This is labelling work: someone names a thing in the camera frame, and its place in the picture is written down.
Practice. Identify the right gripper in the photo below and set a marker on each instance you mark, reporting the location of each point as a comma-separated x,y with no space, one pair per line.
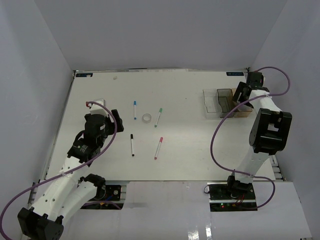
240,90

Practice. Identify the amber bin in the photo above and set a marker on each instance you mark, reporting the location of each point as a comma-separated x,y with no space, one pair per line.
243,111

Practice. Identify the green marker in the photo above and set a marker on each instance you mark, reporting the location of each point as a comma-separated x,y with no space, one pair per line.
158,117

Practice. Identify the dark grey bin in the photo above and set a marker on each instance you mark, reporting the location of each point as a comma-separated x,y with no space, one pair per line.
225,101

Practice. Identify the left blue label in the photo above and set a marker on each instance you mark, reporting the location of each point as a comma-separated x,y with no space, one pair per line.
84,75

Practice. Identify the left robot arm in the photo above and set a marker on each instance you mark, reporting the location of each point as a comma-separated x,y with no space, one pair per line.
47,216

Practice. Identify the pink marker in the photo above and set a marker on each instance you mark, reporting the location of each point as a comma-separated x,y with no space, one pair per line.
158,148

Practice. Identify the right blue label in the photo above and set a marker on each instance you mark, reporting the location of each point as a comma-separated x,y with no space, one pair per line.
234,73

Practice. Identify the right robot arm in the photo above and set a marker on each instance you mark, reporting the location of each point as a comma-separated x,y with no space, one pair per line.
268,135

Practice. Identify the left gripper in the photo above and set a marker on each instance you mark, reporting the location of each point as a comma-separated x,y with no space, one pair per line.
120,127

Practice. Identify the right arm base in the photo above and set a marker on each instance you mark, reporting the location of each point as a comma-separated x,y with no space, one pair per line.
220,200

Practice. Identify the clear bin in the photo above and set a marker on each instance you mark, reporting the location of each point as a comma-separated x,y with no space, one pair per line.
212,109

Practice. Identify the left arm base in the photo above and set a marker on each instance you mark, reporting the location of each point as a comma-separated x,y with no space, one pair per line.
107,197

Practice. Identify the small clear tape roll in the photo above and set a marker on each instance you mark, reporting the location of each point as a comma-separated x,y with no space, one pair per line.
146,118

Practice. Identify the blue label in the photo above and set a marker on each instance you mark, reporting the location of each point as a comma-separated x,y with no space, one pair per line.
84,75
234,73

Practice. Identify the black marker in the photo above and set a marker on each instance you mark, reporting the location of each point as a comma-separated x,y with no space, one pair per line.
132,145

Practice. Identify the blue marker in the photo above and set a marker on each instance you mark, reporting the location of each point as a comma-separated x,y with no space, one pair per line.
135,109

